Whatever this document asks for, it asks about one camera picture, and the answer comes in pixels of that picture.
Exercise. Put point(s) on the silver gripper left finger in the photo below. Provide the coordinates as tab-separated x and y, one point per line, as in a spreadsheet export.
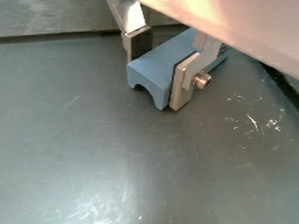
136	32

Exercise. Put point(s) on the blue arch block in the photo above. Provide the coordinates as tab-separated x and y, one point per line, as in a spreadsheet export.
150	71

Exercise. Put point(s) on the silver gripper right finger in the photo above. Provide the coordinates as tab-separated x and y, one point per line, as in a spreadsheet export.
190	71

